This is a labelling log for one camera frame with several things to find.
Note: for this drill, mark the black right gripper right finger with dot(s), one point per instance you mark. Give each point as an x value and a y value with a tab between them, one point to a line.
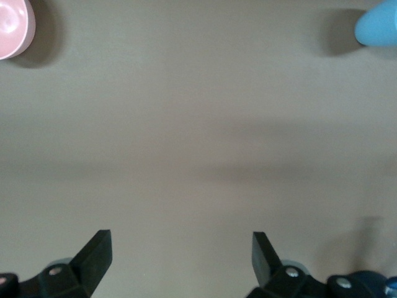
266	267

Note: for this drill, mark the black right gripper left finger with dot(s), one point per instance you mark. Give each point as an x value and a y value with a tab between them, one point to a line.
90	264

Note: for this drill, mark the brown table cover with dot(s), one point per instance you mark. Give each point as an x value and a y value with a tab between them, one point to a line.
186	124

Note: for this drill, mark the pink bowl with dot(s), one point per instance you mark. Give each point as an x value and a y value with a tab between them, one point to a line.
12	28

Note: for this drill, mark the blue cup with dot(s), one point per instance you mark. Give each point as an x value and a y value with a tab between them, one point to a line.
378	26

